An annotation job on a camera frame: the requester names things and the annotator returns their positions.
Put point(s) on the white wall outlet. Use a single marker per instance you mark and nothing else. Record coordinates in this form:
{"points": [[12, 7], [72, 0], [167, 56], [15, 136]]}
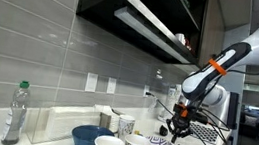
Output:
{"points": [[146, 89], [111, 85], [91, 82]]}

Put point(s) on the white countertop appliance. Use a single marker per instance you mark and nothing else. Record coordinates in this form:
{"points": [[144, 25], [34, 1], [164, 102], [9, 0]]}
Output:
{"points": [[169, 104]]}

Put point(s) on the dark sofa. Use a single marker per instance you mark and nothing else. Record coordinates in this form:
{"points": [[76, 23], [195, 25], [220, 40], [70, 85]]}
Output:
{"points": [[250, 127]]}

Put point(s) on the black white checkered mat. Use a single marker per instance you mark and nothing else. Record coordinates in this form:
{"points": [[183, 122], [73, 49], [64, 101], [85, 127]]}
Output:
{"points": [[205, 133]]}

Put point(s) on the small black rounded object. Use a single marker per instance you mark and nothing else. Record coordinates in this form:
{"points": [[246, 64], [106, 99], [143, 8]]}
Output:
{"points": [[163, 130]]}

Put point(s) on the dark wall cabinet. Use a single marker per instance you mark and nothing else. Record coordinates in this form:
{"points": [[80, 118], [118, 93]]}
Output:
{"points": [[152, 1]]}

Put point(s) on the black wrist camera orange mount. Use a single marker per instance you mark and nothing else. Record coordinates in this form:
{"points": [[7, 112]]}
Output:
{"points": [[199, 117]]}

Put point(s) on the dark blue bowl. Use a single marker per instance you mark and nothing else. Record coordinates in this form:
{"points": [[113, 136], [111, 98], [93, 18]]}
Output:
{"points": [[85, 140]]}

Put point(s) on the stainless steel refrigerator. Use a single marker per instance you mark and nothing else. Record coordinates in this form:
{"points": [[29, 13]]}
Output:
{"points": [[234, 106]]}

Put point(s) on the white paper napkin stack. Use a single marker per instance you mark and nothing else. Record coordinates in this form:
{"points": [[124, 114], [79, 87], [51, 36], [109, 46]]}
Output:
{"points": [[69, 121]]}

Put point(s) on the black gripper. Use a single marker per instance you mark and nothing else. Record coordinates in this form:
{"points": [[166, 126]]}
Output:
{"points": [[180, 124]]}

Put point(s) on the clear bottle green cap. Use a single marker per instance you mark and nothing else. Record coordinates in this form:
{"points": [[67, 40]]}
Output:
{"points": [[15, 118]]}

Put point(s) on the white mug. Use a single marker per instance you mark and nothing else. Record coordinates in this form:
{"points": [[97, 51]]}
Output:
{"points": [[180, 38]]}

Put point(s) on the small yellow object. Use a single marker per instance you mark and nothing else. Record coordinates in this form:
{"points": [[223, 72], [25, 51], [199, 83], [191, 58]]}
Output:
{"points": [[137, 132]]}

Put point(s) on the clear acrylic napkin holder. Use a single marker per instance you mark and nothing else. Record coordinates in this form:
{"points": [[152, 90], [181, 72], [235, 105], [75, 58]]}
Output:
{"points": [[37, 124]]}

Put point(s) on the under cabinet light bar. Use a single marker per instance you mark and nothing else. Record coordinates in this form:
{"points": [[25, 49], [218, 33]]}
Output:
{"points": [[148, 29]]}

